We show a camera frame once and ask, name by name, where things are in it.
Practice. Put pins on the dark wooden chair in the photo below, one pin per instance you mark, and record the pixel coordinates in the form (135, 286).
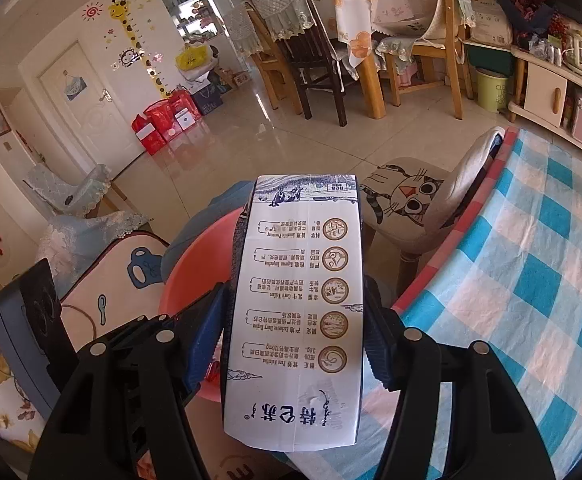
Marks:
(311, 65)

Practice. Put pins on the cartoon floor mat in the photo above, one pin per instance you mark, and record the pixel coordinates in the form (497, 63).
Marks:
(116, 280)

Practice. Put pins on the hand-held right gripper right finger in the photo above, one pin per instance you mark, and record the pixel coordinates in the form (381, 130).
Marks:
(378, 345)

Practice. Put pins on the white room door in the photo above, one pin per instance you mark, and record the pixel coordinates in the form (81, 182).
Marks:
(86, 110)

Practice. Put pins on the red gift bags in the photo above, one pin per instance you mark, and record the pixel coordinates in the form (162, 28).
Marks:
(168, 122)

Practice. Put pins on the dining table with printed cloth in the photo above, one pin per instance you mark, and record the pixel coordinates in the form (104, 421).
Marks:
(358, 50)

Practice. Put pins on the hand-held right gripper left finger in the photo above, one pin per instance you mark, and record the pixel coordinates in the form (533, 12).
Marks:
(206, 340)

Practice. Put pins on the light wooden chair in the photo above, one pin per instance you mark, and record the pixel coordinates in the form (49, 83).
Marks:
(266, 70)
(451, 65)

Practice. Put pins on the white TV cabinet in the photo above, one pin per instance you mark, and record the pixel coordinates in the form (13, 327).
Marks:
(541, 90)

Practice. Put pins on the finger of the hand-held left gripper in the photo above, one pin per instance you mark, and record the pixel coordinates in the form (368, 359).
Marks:
(136, 324)

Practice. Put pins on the yellow bag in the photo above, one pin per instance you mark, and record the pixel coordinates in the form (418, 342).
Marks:
(192, 57)

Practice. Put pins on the giraffe height chart sticker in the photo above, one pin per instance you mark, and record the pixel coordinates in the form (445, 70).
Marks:
(136, 40)

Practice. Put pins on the dark foil snack wrapper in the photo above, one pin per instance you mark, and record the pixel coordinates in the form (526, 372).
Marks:
(296, 310)

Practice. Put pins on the pack of small bottles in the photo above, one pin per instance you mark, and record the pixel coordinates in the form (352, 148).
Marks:
(546, 47)

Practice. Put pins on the pink plastic bucket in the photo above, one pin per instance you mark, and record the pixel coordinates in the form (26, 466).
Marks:
(201, 260)

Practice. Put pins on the cat print small chair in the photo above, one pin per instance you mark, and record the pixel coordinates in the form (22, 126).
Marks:
(411, 195)

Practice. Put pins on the white printed box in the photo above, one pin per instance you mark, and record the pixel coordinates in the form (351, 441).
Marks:
(491, 17)

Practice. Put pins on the pale blue lace cloth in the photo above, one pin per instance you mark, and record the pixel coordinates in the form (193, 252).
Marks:
(81, 210)

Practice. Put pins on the red bouquet in navy wrap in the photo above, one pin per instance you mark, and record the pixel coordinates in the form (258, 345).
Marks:
(518, 2)

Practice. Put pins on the green trash bin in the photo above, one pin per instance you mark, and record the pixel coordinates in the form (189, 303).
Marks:
(492, 90)

